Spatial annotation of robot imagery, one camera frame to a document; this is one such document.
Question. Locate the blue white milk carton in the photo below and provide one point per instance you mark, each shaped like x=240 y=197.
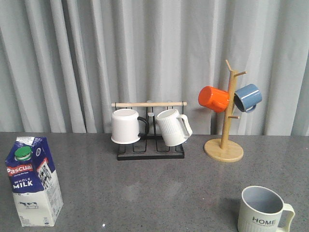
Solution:
x=34 y=182

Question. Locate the cream HOME mug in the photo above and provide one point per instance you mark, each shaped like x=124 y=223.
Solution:
x=263 y=210

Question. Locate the white ribbed mug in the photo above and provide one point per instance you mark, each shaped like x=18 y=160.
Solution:
x=175 y=127

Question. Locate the orange mug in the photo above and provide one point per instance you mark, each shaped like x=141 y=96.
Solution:
x=213 y=98

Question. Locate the wooden mug tree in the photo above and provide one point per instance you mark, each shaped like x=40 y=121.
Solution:
x=223 y=149

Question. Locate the blue mug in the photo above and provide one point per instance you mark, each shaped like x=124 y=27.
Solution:
x=247 y=98

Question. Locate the grey curtain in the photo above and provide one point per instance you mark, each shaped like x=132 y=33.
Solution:
x=64 y=62

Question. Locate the white mug black handle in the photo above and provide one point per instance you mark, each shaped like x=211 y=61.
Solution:
x=126 y=128

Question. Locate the black wire mug rack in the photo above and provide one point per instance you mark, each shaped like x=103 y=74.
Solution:
x=152 y=145

